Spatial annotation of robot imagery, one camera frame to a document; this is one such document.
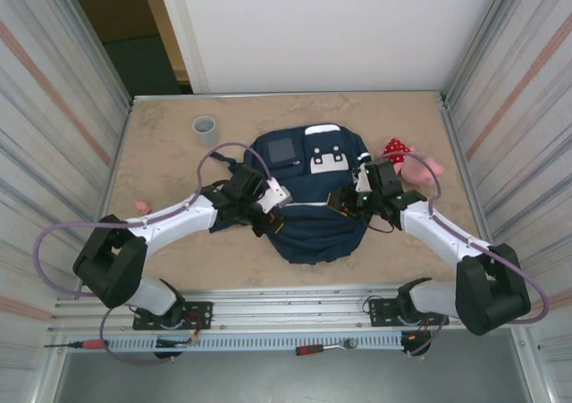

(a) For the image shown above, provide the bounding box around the navy blue backpack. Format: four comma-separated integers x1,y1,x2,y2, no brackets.
209,123,372,264

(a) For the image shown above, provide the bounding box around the pink plush pig red dress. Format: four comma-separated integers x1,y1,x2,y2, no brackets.
381,137,446,185

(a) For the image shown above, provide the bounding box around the grey plastic cup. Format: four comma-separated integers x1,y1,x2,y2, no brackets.
192,115,220,147

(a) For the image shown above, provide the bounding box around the tan wooden door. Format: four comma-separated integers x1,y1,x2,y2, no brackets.
137,0,191,85

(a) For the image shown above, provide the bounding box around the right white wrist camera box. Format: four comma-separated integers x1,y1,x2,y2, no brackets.
354,164,370,194

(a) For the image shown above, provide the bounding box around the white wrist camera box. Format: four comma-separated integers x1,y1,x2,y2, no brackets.
354,164,370,194
257,177,290,212

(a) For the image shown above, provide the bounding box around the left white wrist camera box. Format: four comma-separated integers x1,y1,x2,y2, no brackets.
257,177,290,212

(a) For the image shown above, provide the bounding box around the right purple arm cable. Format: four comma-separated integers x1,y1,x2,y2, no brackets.
383,150,551,358

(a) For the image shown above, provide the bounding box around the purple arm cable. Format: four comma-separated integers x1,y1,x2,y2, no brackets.
383,150,551,358
34,141,276,366

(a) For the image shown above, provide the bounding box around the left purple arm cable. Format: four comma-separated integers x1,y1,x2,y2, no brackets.
34,141,276,366

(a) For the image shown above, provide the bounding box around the aluminium mounting rail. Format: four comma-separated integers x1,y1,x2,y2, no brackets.
47,281,536,336

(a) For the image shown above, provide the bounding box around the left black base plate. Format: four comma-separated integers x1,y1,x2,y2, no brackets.
132,301,214,332

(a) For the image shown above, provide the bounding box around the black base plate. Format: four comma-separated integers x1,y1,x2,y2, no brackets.
132,301,214,332
368,298,450,328

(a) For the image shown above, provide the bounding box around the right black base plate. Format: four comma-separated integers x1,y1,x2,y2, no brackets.
368,298,450,328

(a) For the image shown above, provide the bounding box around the white slotted cable duct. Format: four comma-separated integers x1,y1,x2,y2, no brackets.
106,334,406,351

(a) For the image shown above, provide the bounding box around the red handled ratchet wrench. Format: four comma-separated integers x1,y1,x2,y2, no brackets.
295,338,358,357

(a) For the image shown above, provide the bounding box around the black orange wire bundle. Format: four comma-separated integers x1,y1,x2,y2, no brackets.
156,311,212,349
400,317,434,356

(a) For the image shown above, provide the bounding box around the red handled screwdriver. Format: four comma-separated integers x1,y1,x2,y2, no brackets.
43,339,110,349

